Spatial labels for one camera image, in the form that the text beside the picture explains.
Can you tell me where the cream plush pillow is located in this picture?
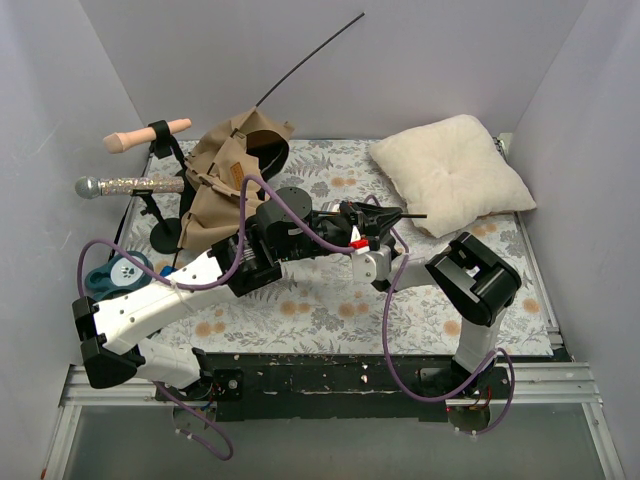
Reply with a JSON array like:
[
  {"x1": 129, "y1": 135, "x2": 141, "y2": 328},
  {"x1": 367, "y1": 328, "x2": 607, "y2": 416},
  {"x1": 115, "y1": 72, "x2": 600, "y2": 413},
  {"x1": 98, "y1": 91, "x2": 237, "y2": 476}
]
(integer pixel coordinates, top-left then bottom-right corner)
[{"x1": 369, "y1": 114, "x2": 536, "y2": 238}]

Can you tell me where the beige fabric pet tent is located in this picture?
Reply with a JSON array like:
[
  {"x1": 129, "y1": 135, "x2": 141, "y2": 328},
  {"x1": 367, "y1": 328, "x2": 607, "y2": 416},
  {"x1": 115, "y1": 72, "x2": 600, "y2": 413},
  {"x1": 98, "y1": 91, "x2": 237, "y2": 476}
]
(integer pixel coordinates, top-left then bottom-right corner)
[{"x1": 178, "y1": 108, "x2": 294, "y2": 254}]

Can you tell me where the black round stand base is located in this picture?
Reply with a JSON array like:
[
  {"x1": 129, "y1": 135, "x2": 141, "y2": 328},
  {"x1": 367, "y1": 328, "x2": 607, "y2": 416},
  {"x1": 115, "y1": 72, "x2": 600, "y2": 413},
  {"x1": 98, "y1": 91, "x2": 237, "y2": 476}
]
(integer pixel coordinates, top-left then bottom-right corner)
[{"x1": 137, "y1": 191, "x2": 181, "y2": 254}]

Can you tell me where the aluminium rail frame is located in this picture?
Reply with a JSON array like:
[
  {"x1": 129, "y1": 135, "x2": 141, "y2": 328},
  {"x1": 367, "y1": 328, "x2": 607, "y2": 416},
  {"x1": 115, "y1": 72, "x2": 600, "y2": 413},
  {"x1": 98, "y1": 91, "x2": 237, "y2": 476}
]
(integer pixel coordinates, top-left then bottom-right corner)
[{"x1": 46, "y1": 362, "x2": 625, "y2": 479}]

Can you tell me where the peach toy microphone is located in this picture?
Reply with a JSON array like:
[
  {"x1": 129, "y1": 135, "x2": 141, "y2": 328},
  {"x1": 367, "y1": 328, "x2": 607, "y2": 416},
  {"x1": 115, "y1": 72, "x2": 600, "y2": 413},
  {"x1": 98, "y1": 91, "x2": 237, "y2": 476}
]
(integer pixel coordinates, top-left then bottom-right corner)
[{"x1": 103, "y1": 118, "x2": 192, "y2": 154}]

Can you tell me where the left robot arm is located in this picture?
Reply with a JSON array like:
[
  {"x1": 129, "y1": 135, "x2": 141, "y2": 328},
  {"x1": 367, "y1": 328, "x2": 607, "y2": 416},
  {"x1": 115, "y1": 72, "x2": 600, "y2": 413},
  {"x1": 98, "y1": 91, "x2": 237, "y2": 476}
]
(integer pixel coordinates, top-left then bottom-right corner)
[{"x1": 72, "y1": 188, "x2": 364, "y2": 400}]

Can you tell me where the black table front frame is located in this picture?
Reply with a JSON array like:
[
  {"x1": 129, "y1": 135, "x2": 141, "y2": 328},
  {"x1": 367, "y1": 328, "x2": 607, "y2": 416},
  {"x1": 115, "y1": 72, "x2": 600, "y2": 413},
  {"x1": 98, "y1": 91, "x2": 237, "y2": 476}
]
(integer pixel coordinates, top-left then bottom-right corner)
[{"x1": 134, "y1": 352, "x2": 571, "y2": 421}]

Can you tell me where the rear black microphone stand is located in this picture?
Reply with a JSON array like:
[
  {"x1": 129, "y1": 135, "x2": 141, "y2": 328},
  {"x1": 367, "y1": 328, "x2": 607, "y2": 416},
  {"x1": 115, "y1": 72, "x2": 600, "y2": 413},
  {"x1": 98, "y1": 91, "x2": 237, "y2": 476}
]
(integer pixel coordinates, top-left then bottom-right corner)
[{"x1": 148, "y1": 120, "x2": 195, "y2": 197}]

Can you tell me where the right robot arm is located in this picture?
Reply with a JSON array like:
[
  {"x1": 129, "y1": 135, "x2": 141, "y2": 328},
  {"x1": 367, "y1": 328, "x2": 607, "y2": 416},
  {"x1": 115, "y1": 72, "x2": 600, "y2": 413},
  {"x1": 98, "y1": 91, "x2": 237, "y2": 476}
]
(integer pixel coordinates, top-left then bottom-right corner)
[{"x1": 337, "y1": 201, "x2": 522, "y2": 398}]

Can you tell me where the floral patterned table mat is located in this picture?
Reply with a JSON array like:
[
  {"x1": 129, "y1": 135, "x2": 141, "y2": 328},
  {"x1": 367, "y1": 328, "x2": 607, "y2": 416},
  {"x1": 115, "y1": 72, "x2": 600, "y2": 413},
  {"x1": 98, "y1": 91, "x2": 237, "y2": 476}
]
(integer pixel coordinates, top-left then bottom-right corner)
[{"x1": 119, "y1": 138, "x2": 554, "y2": 357}]

